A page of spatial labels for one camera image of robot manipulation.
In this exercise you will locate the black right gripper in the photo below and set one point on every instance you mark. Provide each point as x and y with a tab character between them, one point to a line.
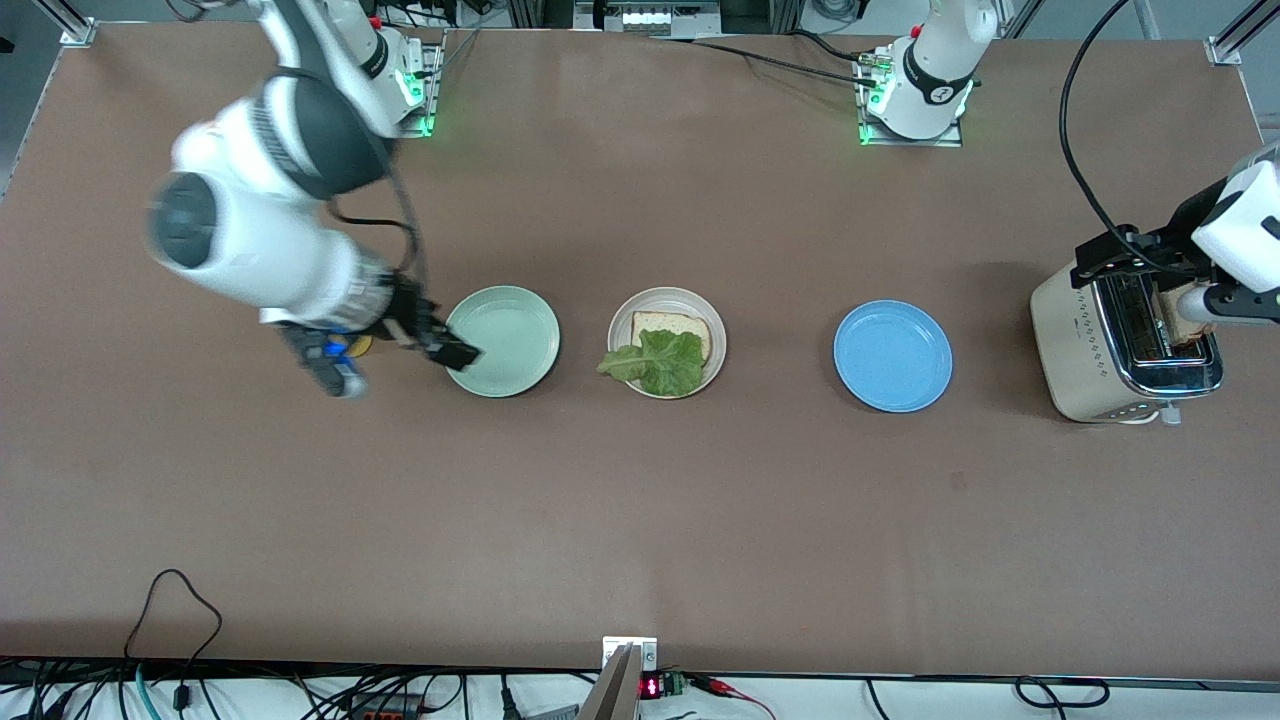
411	316

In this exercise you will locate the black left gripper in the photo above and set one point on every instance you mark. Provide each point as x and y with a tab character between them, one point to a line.
1172	250

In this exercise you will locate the brown bread slice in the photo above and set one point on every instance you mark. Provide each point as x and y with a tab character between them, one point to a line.
650	322
1195	335

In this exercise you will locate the yellow squeeze bottle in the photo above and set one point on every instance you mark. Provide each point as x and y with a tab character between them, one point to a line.
362	348

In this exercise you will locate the green lettuce leaf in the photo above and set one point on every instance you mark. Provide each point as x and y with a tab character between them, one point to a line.
665	365

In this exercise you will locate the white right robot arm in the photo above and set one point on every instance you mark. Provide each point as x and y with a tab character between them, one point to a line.
260	240

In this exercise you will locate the green plate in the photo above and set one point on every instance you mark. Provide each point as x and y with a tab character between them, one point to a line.
510	345

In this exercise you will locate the beige plate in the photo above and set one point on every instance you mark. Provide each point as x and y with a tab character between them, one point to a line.
667	300

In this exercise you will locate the blue plate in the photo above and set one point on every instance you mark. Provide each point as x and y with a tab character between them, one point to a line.
893	356

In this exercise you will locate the beige toaster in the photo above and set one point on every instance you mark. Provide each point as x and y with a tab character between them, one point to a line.
1070	340

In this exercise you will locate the grey control box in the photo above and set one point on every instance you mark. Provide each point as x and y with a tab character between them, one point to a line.
650	18

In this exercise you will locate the red LED display module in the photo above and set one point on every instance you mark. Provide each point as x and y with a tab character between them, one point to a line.
660	687

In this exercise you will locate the metal corner bracket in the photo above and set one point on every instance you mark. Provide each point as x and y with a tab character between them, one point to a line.
1224	50
78	33

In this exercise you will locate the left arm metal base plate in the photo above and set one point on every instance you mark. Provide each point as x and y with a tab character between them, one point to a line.
930	143

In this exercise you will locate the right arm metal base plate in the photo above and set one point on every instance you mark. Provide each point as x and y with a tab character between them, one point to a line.
433	90

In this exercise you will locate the aluminum frame profile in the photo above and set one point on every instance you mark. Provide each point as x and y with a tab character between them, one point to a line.
1250	22
62	12

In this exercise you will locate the small metal mounting bracket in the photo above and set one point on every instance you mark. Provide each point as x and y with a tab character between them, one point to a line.
630	648

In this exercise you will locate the aluminum camera post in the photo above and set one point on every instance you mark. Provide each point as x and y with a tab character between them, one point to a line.
612	695

